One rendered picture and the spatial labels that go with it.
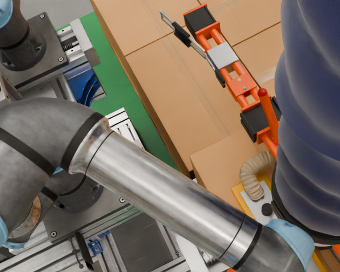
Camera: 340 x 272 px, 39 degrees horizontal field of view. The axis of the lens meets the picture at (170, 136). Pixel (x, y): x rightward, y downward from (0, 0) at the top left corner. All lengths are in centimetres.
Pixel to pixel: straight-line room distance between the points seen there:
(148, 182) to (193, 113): 122
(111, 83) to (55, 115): 201
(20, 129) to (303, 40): 37
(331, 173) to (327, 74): 24
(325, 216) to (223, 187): 45
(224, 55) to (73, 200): 54
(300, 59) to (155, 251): 160
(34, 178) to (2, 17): 78
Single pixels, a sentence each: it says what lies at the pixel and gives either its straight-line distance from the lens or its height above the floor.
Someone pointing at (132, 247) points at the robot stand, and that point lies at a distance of 206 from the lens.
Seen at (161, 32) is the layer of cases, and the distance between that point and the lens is 209.
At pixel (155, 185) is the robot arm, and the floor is 156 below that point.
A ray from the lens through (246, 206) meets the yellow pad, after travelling 125.
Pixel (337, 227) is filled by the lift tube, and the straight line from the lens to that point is 93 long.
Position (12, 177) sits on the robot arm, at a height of 162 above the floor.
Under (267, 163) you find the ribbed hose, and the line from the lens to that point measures 123.
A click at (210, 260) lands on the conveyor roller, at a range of 166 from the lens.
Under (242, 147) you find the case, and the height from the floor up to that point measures 95.
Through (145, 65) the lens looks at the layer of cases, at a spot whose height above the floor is 54.
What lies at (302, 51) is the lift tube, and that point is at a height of 175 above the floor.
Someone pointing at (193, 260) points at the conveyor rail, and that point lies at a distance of 161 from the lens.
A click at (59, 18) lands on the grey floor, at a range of 306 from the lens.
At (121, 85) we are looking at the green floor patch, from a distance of 265.
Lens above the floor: 217
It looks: 63 degrees down
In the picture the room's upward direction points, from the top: 20 degrees counter-clockwise
